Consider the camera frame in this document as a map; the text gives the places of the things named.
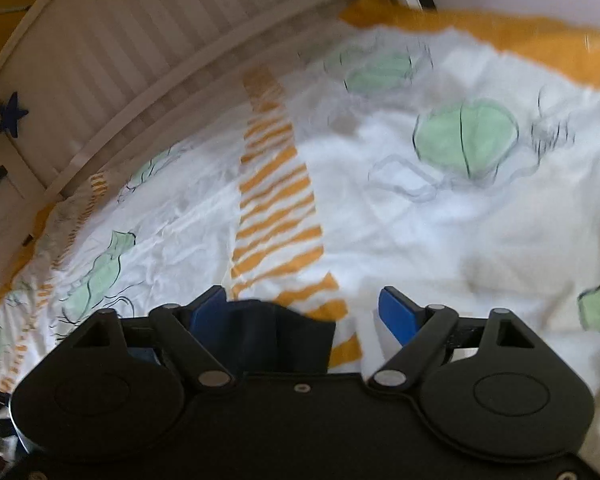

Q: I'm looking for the dark navy garment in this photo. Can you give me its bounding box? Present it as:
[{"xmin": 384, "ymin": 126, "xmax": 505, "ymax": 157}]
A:
[{"xmin": 126, "ymin": 298, "xmax": 337, "ymax": 377}]

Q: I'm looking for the white duvet with green leaves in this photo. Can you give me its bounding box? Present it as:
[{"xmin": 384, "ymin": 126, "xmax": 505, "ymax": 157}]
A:
[{"xmin": 0, "ymin": 26, "xmax": 600, "ymax": 471}]

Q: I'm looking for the dark blue star ornament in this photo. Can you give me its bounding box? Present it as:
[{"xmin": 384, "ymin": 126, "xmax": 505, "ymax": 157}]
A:
[{"xmin": 0, "ymin": 91, "xmax": 28, "ymax": 139}]

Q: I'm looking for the white slatted bed frame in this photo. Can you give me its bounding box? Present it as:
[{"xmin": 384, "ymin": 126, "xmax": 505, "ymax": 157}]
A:
[{"xmin": 0, "ymin": 0, "xmax": 376, "ymax": 201}]

